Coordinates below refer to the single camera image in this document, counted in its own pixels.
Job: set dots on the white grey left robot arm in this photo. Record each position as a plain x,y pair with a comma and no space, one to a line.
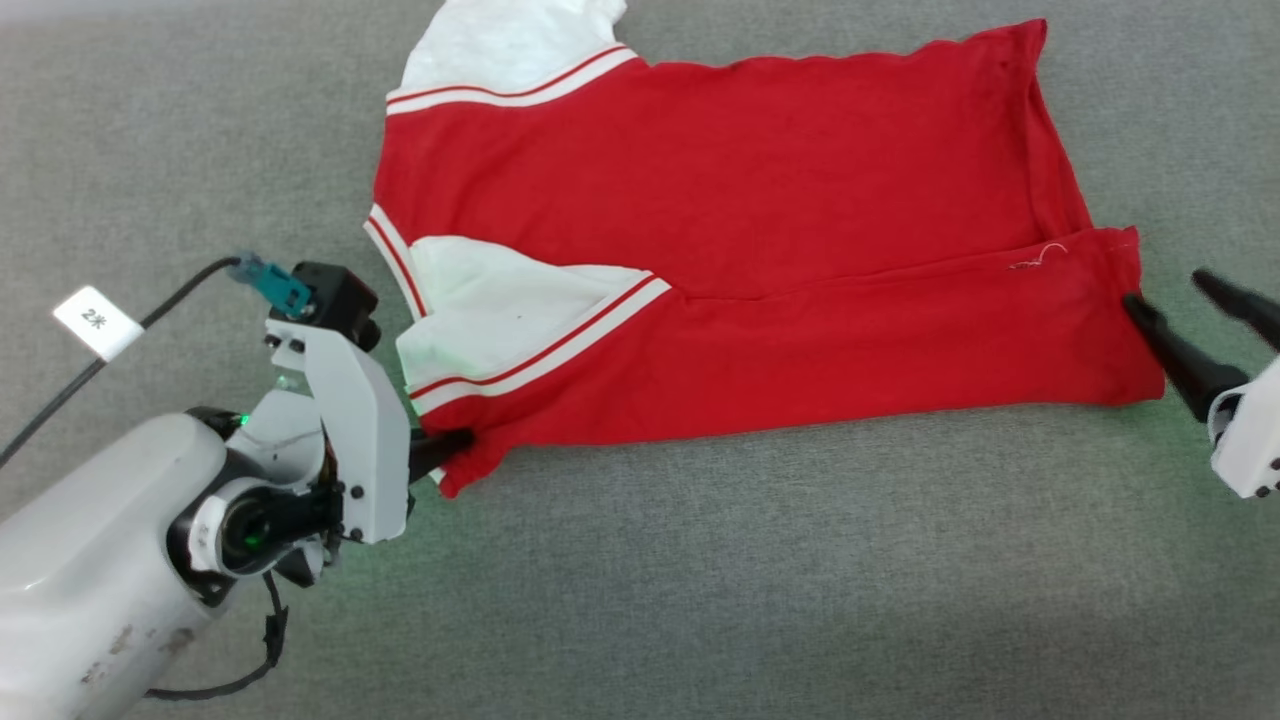
80,560

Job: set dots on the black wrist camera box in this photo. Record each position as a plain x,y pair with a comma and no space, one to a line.
340,300

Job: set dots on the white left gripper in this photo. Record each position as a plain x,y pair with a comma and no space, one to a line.
360,440

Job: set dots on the red white basketball jersey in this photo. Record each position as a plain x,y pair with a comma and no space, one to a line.
750,180

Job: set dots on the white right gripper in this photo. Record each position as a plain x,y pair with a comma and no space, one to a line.
1255,440

